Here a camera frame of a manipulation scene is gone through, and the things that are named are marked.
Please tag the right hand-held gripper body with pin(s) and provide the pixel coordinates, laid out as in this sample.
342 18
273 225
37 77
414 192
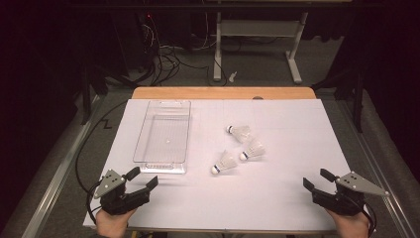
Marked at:
343 203

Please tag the small white floor object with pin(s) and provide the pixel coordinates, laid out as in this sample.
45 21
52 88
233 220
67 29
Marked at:
232 77

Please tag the wooden table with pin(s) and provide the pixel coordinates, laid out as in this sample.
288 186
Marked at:
214 93

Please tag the person's left hand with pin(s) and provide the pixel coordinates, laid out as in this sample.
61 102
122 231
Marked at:
112 226

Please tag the black metal stand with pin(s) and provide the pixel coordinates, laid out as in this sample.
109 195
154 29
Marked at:
86 99
358 105

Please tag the clear plastic container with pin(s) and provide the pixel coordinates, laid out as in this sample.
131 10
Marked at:
165 125

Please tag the dark equipment cabinet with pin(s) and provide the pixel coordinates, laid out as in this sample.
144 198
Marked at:
132 39

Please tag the white paper sheet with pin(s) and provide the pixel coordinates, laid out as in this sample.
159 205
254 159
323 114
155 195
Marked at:
264 198

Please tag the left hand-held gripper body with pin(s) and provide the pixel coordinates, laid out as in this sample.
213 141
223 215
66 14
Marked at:
115 198

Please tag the person's right hand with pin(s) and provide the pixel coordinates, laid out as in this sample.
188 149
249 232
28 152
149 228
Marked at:
353 226

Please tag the metal floor rail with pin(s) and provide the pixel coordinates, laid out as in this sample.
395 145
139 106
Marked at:
374 165
56 178

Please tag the white shuttlecock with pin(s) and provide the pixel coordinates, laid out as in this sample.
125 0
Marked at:
226 162
254 150
240 133

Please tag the white metal desk frame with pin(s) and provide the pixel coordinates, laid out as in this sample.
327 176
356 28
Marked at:
257 28

